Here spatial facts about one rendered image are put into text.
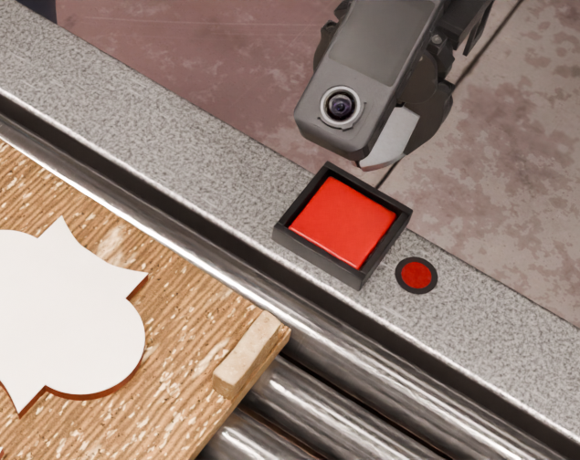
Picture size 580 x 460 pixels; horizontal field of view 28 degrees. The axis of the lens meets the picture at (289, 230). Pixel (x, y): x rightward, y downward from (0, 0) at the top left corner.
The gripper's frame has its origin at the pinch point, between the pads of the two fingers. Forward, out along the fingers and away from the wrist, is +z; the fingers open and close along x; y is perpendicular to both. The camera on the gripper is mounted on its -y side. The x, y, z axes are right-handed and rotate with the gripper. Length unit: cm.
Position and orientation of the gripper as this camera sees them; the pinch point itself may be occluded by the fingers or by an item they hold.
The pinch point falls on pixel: (358, 162)
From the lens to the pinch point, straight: 77.9
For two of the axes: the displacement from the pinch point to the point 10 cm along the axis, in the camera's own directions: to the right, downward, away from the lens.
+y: 5.1, -6.8, 5.2
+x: -8.5, -4.9, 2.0
